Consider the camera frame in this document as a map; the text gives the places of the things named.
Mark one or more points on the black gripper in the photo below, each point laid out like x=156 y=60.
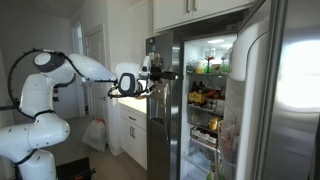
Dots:
x=156 y=73

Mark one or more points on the refrigerator door compartment cover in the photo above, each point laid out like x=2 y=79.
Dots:
x=246 y=50

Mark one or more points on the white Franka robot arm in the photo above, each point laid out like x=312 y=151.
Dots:
x=40 y=96

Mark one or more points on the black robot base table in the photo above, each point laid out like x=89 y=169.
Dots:
x=71 y=168

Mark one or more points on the refrigerator cabinet interior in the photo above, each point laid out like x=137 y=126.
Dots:
x=200 y=113

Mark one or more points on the stainless freezer door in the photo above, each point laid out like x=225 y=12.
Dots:
x=160 y=146

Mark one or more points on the white room door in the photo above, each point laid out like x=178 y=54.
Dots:
x=96 y=66

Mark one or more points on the stainless refrigerator door with shelves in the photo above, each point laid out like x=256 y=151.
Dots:
x=293 y=133

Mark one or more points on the dark glass bottle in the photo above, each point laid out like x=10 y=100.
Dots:
x=197 y=87

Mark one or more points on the yellow food tub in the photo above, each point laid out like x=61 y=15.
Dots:
x=199 y=68

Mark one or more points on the yellow carton box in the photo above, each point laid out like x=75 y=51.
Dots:
x=196 y=98

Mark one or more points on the water and ice dispenser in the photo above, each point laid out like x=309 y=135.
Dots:
x=157 y=106

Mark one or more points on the red packaged food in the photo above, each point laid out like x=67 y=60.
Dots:
x=214 y=94

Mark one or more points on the white upper kitchen cabinet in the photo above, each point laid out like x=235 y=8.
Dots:
x=173 y=11

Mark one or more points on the yellow round food item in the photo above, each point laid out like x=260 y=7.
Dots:
x=213 y=124

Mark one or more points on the white printed food box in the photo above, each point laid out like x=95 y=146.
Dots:
x=203 y=136

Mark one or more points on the white kitchen base cabinet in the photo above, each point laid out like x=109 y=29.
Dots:
x=133 y=136

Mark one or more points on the clear crisper drawer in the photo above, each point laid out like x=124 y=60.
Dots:
x=200 y=156

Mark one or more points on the clear plastic bag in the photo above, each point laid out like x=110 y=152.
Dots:
x=229 y=140

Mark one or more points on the white trash bag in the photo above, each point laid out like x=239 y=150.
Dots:
x=95 y=135

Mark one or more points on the green drink bottle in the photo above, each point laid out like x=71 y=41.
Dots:
x=211 y=173

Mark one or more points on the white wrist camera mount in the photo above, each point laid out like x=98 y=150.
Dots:
x=145 y=65

